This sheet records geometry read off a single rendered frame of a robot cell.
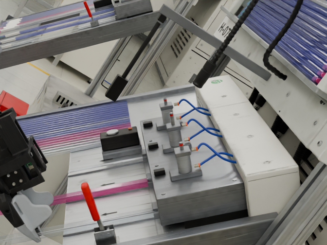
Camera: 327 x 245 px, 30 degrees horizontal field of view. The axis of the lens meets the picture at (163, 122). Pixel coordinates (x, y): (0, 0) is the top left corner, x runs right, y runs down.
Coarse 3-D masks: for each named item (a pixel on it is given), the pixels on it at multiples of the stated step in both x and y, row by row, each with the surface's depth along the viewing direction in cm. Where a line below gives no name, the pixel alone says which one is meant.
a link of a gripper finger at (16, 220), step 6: (0, 198) 90; (6, 198) 90; (0, 204) 90; (6, 204) 90; (0, 210) 90; (6, 210) 91; (12, 210) 91; (6, 216) 91; (12, 216) 91; (18, 216) 92; (12, 222) 92; (18, 222) 92
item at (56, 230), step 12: (108, 216) 98; (120, 216) 98; (132, 216) 97; (144, 216) 98; (48, 228) 98; (60, 228) 97; (72, 228) 97; (84, 228) 97; (0, 240) 96; (12, 240) 97; (24, 240) 97
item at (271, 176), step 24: (216, 96) 123; (240, 96) 120; (216, 120) 111; (240, 120) 109; (240, 144) 99; (264, 144) 98; (240, 168) 92; (264, 168) 90; (288, 168) 89; (264, 192) 90; (288, 192) 91
